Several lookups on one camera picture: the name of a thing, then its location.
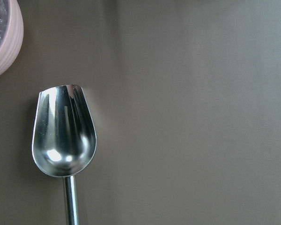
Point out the pink ribbed bowl with ice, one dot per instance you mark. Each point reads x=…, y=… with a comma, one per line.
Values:
x=11, y=33

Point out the steel ice scoop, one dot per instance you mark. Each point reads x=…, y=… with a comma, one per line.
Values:
x=64, y=139

